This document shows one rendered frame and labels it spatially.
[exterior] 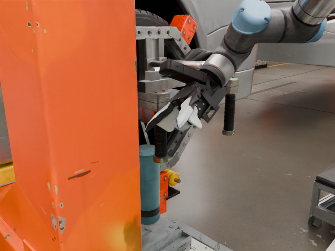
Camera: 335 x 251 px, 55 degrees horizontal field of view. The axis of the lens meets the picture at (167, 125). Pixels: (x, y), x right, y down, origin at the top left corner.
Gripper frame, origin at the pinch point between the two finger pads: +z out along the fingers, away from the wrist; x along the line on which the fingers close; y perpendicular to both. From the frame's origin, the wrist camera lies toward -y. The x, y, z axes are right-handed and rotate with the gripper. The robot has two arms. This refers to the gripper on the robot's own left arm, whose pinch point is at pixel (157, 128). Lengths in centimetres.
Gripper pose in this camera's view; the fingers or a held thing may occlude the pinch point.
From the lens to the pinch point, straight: 70.1
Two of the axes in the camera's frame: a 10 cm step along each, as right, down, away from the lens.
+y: 6.3, 7.1, 3.1
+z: -5.9, 7.0, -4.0
